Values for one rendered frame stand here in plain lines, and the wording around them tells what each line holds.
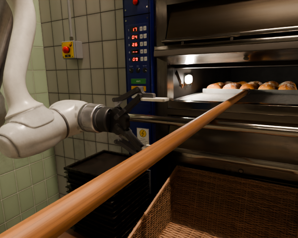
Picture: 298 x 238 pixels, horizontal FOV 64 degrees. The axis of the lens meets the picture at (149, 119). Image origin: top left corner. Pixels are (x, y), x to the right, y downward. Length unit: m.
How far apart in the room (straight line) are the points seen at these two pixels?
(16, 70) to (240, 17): 0.85
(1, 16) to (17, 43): 0.29
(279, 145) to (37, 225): 1.01
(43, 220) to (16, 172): 1.49
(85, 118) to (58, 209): 0.49
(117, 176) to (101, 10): 1.22
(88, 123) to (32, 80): 1.04
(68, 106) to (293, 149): 0.88
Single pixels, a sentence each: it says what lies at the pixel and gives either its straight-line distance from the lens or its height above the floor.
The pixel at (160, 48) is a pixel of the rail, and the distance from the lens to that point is 1.06.
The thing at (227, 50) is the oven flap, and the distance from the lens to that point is 0.96.
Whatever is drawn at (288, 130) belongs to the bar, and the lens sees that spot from 0.73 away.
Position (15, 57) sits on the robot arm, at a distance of 0.75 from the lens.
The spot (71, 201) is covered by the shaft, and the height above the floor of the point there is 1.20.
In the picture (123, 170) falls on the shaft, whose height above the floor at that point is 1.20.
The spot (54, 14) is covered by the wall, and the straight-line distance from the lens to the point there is 1.71.
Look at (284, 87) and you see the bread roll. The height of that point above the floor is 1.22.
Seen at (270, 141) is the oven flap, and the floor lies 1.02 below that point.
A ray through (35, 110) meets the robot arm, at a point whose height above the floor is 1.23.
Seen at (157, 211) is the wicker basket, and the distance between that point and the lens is 1.13.
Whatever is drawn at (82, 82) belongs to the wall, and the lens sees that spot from 1.54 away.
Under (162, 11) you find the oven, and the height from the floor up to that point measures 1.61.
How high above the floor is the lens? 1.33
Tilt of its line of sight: 11 degrees down
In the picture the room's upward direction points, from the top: 1 degrees counter-clockwise
